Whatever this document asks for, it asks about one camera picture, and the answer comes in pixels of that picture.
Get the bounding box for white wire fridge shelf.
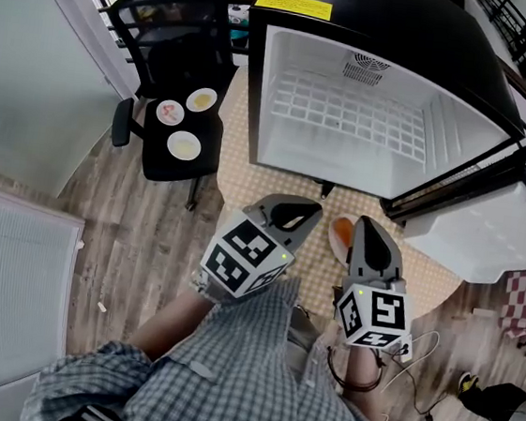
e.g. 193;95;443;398
264;67;437;166

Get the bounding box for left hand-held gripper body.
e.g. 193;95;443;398
196;207;301;306

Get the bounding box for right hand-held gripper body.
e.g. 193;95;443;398
326;273;419;353

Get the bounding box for person's left forearm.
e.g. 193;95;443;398
127;282;221;369

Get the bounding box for small plate with pale food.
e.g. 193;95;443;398
164;128;204;163

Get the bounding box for person's checked shirt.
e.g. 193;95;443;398
19;248;434;421

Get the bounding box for small plate with red print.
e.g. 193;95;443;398
154;98;187;128

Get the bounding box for small plate with yellow food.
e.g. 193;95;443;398
184;85;219;115

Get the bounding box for person's right forearm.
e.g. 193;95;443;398
338;343;394;421

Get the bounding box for dark cord bracelet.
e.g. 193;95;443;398
323;341;390;395

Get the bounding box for black mini fridge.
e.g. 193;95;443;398
220;0;526;291

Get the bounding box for white oval plate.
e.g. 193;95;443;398
323;212;358;268

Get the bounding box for white cable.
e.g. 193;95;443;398
378;324;442;399

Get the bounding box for white ribbed panel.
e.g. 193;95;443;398
0;177;91;421

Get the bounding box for white bead bracelet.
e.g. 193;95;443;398
186;264;233;306

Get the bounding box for black office chair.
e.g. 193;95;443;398
85;0;244;215

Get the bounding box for orange carrot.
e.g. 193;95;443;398
329;216;356;249

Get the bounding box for black cable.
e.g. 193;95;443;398
389;356;501;421

